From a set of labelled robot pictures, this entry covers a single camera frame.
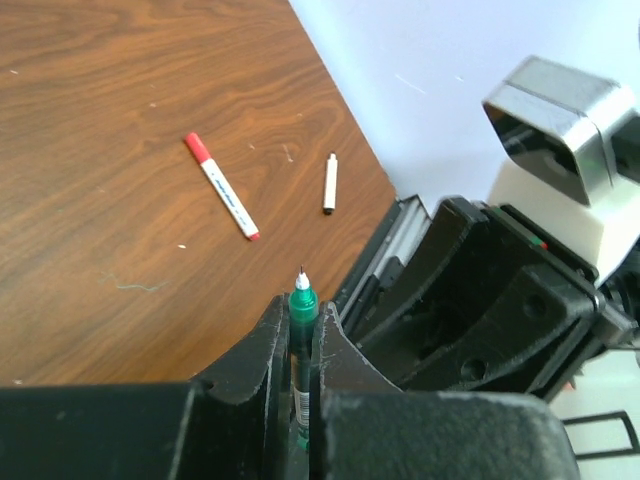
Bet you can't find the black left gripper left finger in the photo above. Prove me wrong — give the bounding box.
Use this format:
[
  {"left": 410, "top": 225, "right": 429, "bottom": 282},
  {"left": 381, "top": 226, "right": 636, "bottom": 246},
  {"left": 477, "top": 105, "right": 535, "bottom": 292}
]
[{"left": 1, "top": 295, "right": 291, "bottom": 479}]

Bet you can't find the white black marker pen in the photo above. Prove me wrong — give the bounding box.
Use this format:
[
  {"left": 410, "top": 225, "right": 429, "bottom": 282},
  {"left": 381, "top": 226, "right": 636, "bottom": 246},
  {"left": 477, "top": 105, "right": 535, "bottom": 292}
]
[{"left": 322, "top": 152, "right": 338, "bottom": 215}]

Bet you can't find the white red marker pen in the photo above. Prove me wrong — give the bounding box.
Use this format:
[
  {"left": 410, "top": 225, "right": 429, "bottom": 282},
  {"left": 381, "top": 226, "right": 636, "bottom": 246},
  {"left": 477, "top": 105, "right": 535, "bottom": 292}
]
[{"left": 184, "top": 132, "right": 260, "bottom": 241}]

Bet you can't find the aluminium frame rail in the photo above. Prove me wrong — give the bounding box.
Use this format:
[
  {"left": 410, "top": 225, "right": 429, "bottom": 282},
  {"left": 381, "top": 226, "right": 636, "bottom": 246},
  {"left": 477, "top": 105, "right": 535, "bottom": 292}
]
[{"left": 371, "top": 195, "right": 430, "bottom": 285}]

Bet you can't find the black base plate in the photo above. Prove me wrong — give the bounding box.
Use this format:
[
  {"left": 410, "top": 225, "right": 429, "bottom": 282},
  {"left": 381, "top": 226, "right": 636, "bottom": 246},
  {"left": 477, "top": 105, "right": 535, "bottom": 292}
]
[{"left": 333, "top": 200, "right": 403, "bottom": 334}]

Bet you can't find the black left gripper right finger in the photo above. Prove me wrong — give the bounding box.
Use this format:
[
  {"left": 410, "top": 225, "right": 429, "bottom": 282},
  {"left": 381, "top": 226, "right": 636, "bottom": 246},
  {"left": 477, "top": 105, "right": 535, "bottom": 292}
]
[{"left": 309, "top": 302, "right": 580, "bottom": 479}]

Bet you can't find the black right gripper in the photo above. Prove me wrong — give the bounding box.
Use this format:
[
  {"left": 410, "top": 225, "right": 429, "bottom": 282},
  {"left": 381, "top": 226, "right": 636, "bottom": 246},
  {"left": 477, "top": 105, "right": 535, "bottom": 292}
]
[{"left": 351, "top": 197, "right": 639, "bottom": 400}]

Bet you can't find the green fineliner pen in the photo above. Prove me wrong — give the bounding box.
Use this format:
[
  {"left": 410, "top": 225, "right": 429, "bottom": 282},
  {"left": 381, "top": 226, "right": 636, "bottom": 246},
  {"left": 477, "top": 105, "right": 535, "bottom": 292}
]
[{"left": 288, "top": 267, "right": 319, "bottom": 451}]

